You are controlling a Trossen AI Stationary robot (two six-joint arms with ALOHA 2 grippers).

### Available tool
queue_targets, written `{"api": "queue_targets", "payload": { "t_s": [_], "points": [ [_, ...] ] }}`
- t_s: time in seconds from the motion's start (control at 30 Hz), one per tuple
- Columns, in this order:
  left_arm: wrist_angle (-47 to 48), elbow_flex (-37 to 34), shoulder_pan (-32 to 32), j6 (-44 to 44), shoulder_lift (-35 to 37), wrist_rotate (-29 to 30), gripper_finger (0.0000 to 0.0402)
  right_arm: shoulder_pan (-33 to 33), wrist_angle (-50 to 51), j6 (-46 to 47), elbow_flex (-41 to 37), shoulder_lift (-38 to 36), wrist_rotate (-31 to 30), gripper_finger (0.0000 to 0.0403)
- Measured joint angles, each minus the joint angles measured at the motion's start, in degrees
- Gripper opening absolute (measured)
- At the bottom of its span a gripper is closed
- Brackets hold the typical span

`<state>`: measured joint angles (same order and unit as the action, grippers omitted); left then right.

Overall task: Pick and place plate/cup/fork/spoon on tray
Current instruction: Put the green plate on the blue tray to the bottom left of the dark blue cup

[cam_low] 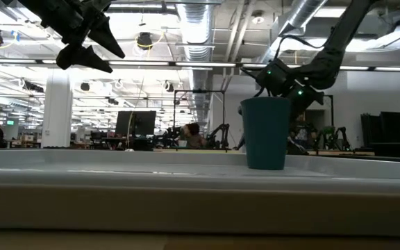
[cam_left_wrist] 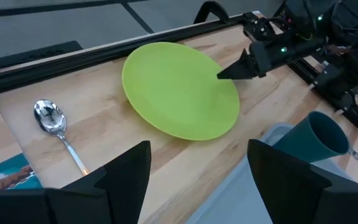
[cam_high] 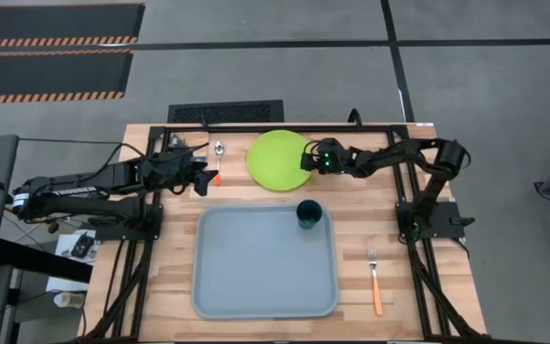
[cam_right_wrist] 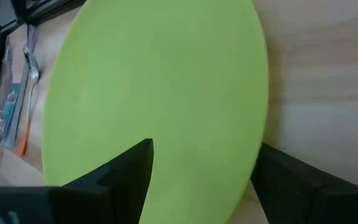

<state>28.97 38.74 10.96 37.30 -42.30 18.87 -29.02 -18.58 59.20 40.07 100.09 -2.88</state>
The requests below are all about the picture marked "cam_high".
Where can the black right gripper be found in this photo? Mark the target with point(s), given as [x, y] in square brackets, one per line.
[344, 162]

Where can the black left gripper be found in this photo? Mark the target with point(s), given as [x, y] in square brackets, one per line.
[170, 169]

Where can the lime green plate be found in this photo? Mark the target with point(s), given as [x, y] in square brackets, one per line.
[275, 160]

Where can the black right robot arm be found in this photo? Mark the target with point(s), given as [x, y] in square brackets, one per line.
[399, 153]

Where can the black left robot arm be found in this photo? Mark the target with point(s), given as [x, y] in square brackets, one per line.
[89, 184]

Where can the dark green plastic cup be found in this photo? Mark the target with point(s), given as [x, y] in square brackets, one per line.
[309, 212]

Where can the grey plastic tray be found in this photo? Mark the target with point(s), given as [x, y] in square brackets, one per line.
[256, 267]

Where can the Acadia picture card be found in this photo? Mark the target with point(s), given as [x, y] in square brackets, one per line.
[179, 141]

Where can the black floor vent grate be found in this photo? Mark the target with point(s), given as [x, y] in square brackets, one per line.
[225, 111]

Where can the small black controller device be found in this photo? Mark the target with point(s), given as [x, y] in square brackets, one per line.
[83, 246]

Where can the white paper sheet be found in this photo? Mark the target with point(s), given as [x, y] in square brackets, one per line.
[62, 272]

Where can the clear plastic bottle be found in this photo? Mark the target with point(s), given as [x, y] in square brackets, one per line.
[69, 299]

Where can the black desk beam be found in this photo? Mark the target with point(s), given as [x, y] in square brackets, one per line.
[41, 260]

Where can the black hazard-striped floor mat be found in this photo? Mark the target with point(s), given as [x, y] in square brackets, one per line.
[55, 21]
[46, 74]

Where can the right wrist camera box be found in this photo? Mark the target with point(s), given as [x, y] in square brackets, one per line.
[328, 160]

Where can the black aluminium table frame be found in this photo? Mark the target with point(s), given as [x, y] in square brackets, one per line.
[280, 129]

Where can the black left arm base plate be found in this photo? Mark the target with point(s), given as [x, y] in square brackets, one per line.
[151, 230]

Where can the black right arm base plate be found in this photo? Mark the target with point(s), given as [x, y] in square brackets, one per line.
[447, 220]

